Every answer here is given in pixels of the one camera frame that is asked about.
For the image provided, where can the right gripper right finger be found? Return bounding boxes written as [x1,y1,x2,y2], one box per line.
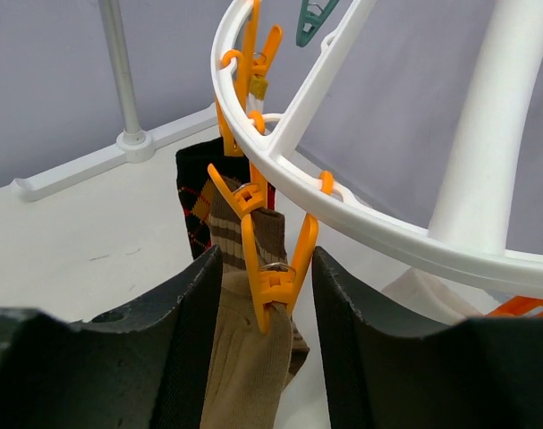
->
[312,248,543,428]

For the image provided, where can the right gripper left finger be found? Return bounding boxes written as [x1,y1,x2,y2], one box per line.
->
[0,247,222,428]

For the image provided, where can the white sock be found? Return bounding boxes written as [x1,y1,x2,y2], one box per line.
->
[381,268,482,325]

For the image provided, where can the tan sock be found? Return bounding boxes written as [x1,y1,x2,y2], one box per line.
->
[200,271,293,428]

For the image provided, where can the white round clip hanger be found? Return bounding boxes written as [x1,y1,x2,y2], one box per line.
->
[209,1,543,299]

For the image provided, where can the orange clothes peg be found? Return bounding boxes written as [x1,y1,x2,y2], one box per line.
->
[240,213,318,333]

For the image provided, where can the brown striped sock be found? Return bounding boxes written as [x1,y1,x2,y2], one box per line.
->
[207,174,311,376]

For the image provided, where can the argyle black red sock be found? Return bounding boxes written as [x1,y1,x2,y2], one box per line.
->
[175,137,250,259]

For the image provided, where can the orange peg on striped sock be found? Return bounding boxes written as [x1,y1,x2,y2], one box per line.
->
[207,110,270,221]

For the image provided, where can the white clothes rack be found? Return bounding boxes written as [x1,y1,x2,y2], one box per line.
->
[10,1,216,202]

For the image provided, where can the green clothes peg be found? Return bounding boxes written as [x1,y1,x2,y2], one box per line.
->
[296,0,339,47]

